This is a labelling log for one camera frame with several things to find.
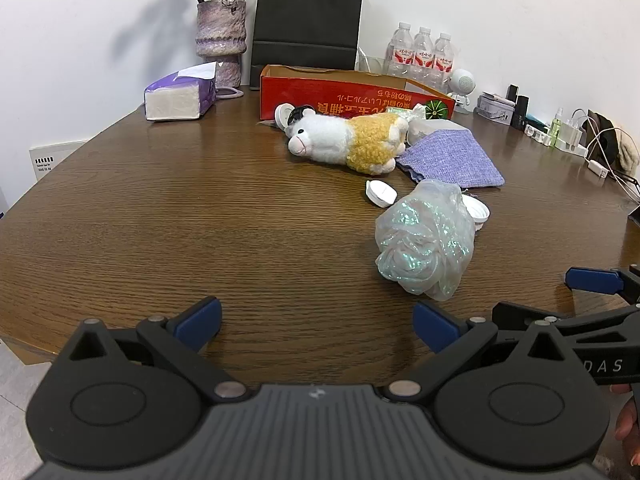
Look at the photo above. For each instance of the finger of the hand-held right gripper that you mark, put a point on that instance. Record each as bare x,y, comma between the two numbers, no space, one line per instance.
525,315
595,280

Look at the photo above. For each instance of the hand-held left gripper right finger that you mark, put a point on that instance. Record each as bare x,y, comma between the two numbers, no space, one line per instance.
435,325

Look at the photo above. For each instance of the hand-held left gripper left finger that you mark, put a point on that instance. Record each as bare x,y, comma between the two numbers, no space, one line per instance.
200,317

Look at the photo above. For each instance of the bagged iridescent bath sponge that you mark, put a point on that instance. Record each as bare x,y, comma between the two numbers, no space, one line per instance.
425,240

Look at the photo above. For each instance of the small white plastic cap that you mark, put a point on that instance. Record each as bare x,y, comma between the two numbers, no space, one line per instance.
477,210
380,194

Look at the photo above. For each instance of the purple cloth pouch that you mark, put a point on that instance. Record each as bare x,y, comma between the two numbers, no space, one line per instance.
450,160

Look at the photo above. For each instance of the translucent plastic container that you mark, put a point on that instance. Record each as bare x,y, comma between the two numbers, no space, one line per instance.
435,127

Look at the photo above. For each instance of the white and yellow alpaca plush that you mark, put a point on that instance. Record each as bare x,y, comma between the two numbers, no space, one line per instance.
325,137

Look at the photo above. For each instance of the red cardboard box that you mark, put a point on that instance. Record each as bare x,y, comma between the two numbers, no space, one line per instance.
320,92

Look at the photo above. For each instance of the person's right hand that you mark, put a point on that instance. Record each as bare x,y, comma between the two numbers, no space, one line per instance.
629,417

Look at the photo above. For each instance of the brown furry bag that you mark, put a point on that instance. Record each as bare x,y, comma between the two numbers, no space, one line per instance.
627,150

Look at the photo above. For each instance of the white power adapter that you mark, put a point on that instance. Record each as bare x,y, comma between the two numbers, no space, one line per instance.
571,135

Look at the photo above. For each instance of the pale green spray bottle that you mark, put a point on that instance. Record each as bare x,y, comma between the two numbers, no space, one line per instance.
556,130

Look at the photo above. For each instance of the white plastic clip holder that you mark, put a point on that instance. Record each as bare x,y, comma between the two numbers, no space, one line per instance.
535,135

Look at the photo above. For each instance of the teal flat packet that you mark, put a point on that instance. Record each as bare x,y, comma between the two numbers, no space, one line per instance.
535,121

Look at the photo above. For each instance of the tall black box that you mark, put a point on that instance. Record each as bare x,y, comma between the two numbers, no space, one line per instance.
520,112

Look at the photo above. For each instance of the grey tin box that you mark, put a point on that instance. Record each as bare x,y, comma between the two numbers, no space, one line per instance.
495,107

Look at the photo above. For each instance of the purple tissue pack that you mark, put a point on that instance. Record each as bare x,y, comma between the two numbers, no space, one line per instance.
175,102

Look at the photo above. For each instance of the white robot speaker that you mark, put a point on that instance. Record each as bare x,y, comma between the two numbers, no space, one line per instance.
462,82

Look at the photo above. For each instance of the clear water bottle red label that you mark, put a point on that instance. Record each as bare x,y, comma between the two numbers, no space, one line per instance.
443,60
400,50
423,55

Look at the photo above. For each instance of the glass cup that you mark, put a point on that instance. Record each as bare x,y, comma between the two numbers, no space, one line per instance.
372,64

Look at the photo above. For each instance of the purple textured vase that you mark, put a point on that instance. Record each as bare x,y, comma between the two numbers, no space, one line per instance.
220,30

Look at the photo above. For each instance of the black paper bag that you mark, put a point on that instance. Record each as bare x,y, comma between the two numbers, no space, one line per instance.
307,15

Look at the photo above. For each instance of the white wall socket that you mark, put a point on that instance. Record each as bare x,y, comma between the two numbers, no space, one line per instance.
55,160

